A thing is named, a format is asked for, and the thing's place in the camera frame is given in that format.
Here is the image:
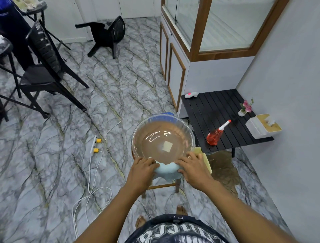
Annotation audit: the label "person's dark printed shirt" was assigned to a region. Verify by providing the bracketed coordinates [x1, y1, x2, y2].
[124, 214, 229, 243]

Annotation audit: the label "person's left foot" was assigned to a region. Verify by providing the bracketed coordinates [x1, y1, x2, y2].
[135, 216, 147, 230]

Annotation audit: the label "pink flowers in white pot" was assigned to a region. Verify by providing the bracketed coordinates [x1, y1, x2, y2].
[238, 97, 254, 117]

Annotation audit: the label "white tissue box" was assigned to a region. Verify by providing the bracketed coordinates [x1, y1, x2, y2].
[245, 114, 282, 140]

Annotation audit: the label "pale yellow plastic container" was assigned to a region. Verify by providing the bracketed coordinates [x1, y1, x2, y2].
[194, 147, 213, 175]

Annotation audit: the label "black plastic chair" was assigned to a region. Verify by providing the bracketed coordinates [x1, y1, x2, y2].
[19, 19, 90, 119]
[75, 15, 126, 60]

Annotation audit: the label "black slatted table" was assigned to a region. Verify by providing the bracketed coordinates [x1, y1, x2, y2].
[180, 89, 275, 158]

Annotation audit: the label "person's right forearm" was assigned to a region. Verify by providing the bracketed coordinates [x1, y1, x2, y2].
[204, 180, 299, 243]

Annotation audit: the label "wooden framed display cabinet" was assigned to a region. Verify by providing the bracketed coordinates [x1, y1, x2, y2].
[159, 0, 290, 118]

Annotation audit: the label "clear plastic basin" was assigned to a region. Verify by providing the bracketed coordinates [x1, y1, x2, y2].
[131, 114, 196, 166]

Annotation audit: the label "black round table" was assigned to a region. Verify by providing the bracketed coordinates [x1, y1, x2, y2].
[12, 0, 72, 50]

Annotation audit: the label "narrow glass panel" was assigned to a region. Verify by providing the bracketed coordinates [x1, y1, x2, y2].
[199, 0, 277, 52]

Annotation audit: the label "pile of yellow food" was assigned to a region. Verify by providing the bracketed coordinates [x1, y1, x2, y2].
[15, 0, 43, 10]

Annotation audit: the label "person's left forearm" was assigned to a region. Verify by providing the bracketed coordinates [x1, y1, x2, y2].
[75, 185, 143, 243]

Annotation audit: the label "white cabinet door wooden trim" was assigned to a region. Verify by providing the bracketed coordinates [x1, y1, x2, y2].
[167, 42, 186, 112]
[159, 21, 170, 81]

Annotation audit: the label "person's left hand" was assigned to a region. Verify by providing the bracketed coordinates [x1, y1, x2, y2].
[124, 156, 160, 196]

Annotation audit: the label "brown wooden stool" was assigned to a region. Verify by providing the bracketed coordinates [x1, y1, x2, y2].
[141, 179, 181, 198]

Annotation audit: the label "person's right hand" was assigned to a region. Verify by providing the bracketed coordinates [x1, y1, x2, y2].
[174, 151, 218, 192]

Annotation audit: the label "red spray bottle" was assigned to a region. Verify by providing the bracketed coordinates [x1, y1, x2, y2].
[206, 119, 232, 146]

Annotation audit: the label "white power strip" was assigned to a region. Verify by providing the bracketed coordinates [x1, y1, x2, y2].
[89, 135, 98, 155]

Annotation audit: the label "light blue cleaning cloth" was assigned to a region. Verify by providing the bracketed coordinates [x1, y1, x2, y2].
[149, 157, 184, 183]

